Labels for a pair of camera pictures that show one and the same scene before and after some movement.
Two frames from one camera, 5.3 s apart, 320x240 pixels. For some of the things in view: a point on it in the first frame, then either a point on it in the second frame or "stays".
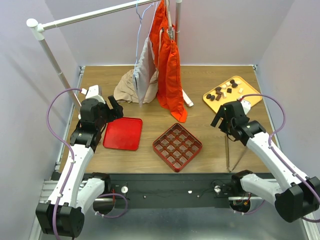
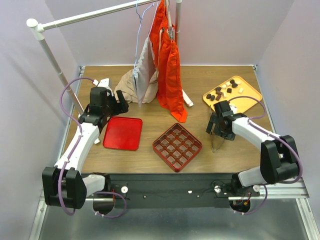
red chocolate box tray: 177,146 stays
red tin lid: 123,133 stays
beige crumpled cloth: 124,91 stays
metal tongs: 227,155 → 213,149
